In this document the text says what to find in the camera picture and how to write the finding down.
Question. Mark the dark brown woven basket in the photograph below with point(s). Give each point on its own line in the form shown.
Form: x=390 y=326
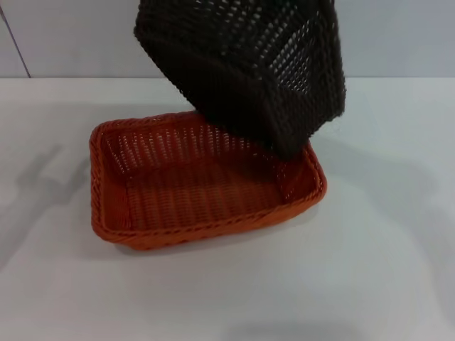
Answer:
x=231 y=81

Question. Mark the orange woven plastic basket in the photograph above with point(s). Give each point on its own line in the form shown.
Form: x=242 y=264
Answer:
x=199 y=199

